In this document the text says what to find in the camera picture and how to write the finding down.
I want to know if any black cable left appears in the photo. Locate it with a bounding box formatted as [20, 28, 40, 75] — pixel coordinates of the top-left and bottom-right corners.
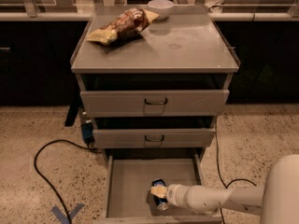
[33, 139, 103, 224]

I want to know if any blue pepsi can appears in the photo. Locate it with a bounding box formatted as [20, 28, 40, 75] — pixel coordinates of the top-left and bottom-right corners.
[150, 179, 169, 211]

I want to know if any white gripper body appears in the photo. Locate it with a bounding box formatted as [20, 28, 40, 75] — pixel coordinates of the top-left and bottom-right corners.
[166, 184, 189, 207]

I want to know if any brown chip bag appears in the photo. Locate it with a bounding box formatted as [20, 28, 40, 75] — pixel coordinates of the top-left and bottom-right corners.
[87, 7, 159, 46]

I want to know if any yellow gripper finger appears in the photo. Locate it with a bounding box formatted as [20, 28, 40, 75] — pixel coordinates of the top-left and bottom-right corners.
[150, 185, 167, 199]

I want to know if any black cable right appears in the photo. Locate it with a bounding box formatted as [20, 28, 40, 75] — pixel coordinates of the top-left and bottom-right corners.
[213, 131, 258, 224]

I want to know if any black cable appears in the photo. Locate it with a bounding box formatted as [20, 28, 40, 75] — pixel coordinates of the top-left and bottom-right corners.
[33, 139, 103, 224]
[213, 131, 258, 224]

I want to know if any dark counter with rail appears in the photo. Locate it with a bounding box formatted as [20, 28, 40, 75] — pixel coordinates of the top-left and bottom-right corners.
[0, 5, 299, 105]

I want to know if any white bowl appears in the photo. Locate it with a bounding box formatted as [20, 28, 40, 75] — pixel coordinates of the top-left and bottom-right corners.
[148, 0, 174, 20]

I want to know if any grey drawer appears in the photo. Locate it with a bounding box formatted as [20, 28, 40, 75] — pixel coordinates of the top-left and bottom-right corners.
[93, 152, 221, 224]
[93, 128, 215, 148]
[80, 90, 229, 118]

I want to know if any blue power box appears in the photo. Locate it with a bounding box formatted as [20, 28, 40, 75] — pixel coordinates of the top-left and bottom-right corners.
[81, 122, 94, 144]

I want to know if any blue tape floor mark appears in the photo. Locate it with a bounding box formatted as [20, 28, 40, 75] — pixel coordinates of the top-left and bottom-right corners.
[50, 203, 85, 224]

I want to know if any bottom grey drawer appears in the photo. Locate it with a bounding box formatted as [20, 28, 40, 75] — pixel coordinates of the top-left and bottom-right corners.
[93, 152, 221, 224]

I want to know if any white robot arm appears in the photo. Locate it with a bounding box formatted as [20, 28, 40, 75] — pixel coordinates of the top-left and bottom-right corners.
[150, 154, 299, 224]

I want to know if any top grey drawer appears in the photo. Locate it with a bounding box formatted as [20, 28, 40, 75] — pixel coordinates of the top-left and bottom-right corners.
[80, 90, 229, 118]

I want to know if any middle grey drawer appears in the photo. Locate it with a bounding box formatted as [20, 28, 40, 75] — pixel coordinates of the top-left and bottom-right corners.
[93, 128, 215, 148]

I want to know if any grey drawer cabinet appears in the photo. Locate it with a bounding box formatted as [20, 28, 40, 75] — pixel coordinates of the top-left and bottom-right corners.
[69, 4, 241, 224]

